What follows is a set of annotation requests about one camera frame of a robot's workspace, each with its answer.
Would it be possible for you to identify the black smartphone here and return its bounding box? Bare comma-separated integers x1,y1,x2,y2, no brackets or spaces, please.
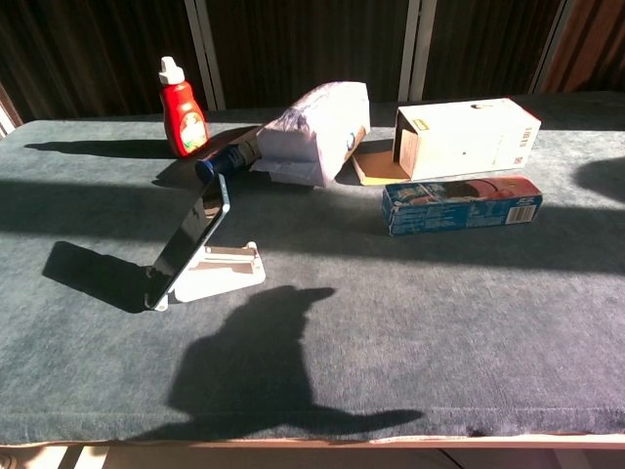
143,172,232,312

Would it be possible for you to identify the white phone stand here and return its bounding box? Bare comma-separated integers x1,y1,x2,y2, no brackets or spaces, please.
151,240,268,312

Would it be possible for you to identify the white paper leaflet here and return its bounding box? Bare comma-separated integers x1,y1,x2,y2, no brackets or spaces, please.
249,157,319,188

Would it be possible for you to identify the white tissue pack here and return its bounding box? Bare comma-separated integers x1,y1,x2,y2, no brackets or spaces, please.
255,80,372,188

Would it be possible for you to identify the blue grey table cloth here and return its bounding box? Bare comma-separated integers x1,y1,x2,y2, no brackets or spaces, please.
0,89,625,447

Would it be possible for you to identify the blue capped cylindrical can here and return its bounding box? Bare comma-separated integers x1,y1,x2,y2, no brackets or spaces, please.
194,130,263,185

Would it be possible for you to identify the blue cookie box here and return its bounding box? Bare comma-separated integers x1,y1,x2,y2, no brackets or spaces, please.
381,175,545,237

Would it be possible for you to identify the red ketchup bottle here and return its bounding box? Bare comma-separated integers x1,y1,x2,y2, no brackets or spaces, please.
157,56,213,159

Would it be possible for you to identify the open white cardboard box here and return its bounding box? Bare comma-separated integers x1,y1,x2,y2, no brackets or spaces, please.
352,97,543,188

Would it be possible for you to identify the red brown curtain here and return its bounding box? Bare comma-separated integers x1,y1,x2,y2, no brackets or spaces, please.
540,0,625,95

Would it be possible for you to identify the white window frame post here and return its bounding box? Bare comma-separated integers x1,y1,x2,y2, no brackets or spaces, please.
0,81,24,141
184,0,227,113
528,0,573,95
398,0,438,104

